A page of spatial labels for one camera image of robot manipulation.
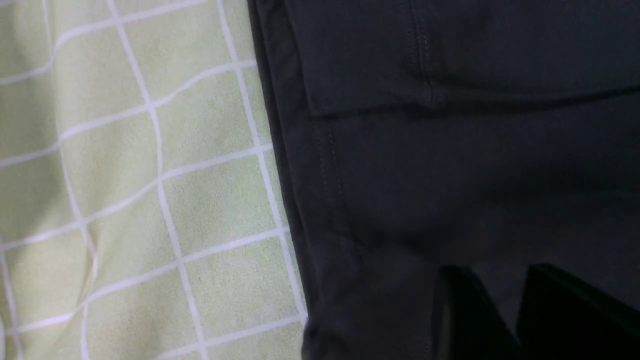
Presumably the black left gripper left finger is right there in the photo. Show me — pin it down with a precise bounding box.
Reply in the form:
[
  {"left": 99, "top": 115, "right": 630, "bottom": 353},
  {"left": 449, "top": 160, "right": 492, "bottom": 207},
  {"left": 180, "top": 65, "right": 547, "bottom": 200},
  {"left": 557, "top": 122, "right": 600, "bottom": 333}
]
[{"left": 432, "top": 266, "right": 521, "bottom": 360}]

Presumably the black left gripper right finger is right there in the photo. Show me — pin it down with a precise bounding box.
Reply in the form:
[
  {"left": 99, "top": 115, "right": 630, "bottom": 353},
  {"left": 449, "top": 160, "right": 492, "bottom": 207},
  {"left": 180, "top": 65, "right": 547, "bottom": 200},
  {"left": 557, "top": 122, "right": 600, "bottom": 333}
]
[{"left": 516, "top": 264, "right": 640, "bottom": 360}]

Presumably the dark gray long-sleeved shirt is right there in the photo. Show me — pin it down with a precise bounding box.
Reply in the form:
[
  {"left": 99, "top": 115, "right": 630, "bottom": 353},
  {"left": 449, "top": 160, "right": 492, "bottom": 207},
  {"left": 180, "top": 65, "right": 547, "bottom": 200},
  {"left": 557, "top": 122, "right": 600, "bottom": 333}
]
[{"left": 247, "top": 0, "right": 640, "bottom": 360}]

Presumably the light green checkered mat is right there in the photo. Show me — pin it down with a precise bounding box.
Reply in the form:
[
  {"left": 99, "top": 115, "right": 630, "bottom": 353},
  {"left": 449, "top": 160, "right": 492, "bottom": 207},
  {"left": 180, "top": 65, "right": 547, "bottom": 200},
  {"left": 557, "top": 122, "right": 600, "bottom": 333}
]
[{"left": 0, "top": 0, "right": 307, "bottom": 360}]

